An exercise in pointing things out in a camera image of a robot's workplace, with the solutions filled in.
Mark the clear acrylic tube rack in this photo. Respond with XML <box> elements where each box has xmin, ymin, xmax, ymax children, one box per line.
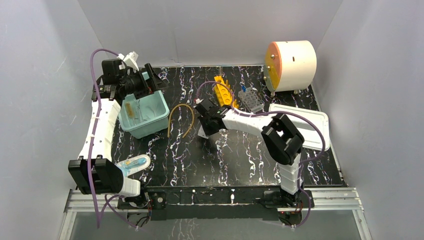
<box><xmin>237</xmin><ymin>87</ymin><xmax>265</xmax><ymax>113</ymax></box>

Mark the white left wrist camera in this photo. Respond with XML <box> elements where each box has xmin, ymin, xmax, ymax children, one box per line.
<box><xmin>117</xmin><ymin>51</ymin><xmax>139</xmax><ymax>72</ymax></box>

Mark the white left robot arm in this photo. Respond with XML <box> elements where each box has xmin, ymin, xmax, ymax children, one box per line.
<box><xmin>68</xmin><ymin>58</ymin><xmax>167</xmax><ymax>208</ymax></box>

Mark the white packet with clips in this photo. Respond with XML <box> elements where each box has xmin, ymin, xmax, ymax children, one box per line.
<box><xmin>197</xmin><ymin>127</ymin><xmax>209</xmax><ymax>139</ymax></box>

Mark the brown test tube brush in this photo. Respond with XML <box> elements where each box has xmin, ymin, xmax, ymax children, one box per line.
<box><xmin>125</xmin><ymin>102</ymin><xmax>135</xmax><ymax>119</ymax></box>

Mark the aluminium frame rail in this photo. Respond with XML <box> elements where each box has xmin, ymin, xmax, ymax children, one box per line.
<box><xmin>64</xmin><ymin>187</ymin><xmax>364</xmax><ymax>213</ymax></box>

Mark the teal plastic bin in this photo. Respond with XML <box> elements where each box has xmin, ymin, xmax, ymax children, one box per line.
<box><xmin>118</xmin><ymin>90</ymin><xmax>170</xmax><ymax>139</ymax></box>

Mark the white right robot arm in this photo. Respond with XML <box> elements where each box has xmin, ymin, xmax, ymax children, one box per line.
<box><xmin>194</xmin><ymin>99</ymin><xmax>305</xmax><ymax>207</ymax></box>

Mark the brown rubber tubing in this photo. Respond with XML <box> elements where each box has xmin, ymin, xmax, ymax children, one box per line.
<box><xmin>167</xmin><ymin>103</ymin><xmax>196</xmax><ymax>139</ymax></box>

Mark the packaged blue pipette bulb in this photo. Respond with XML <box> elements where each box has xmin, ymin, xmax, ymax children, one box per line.
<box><xmin>116</xmin><ymin>154</ymin><xmax>151</xmax><ymax>177</ymax></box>

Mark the yellow test tube rack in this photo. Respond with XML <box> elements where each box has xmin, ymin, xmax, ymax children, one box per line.
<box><xmin>214</xmin><ymin>75</ymin><xmax>233</xmax><ymax>107</ymax></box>

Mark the white plastic bin lid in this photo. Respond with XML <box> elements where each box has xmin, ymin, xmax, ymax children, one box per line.
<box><xmin>268</xmin><ymin>103</ymin><xmax>331</xmax><ymax>152</ymax></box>

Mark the cream cylindrical drum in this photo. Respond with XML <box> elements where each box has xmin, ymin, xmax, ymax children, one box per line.
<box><xmin>264</xmin><ymin>40</ymin><xmax>317</xmax><ymax>94</ymax></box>

